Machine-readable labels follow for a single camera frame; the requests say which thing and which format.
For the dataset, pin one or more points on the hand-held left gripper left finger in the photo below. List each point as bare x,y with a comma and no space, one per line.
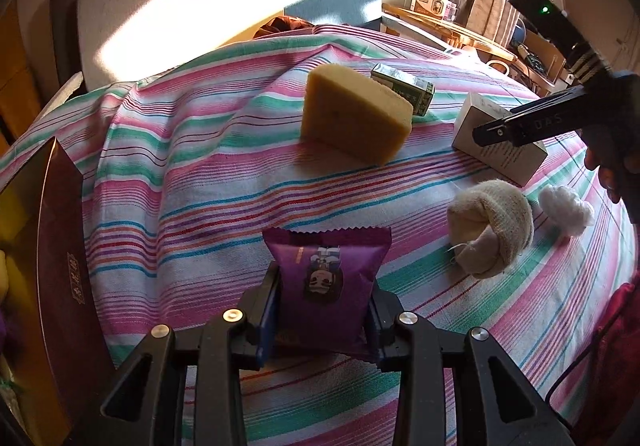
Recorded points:
265,321

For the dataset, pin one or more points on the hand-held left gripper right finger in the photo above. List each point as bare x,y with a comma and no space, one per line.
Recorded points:
376,331

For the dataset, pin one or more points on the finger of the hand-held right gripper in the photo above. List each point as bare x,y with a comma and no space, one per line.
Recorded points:
540,123

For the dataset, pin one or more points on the purple snack packet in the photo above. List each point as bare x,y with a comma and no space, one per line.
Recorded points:
325,266

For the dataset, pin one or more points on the white plastic bag ball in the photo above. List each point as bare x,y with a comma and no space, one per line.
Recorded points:
565,208

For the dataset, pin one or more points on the beige sock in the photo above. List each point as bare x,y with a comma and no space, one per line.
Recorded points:
500,216

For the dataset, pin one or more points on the green white carton box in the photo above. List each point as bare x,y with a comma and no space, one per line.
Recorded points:
410,93

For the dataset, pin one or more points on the yellow sponge block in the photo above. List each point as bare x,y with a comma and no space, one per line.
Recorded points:
350,121

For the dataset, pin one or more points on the gold tin box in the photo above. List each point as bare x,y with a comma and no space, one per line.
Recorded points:
65,251

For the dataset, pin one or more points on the person's right hand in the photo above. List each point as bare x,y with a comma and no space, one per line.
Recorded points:
607,181

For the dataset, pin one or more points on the cardboard box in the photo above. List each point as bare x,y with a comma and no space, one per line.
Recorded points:
545,56

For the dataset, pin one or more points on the wooden side table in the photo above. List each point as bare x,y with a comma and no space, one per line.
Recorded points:
450,28

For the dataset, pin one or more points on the striped pink green bedsheet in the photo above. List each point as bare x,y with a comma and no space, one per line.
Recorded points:
200,176

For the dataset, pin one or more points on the red cloth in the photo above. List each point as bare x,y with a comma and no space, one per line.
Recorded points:
615,351

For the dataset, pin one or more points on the brown cloth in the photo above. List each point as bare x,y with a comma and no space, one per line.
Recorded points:
285,26

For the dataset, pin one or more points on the white foam board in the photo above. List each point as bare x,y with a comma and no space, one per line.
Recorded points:
65,91

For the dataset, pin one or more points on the wooden wardrobe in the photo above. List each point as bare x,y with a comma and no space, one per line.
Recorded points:
15,76

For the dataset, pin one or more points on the black rolled mat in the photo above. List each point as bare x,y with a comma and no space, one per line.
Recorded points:
67,26

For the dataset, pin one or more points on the white metal frame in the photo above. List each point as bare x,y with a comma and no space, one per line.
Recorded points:
415,33

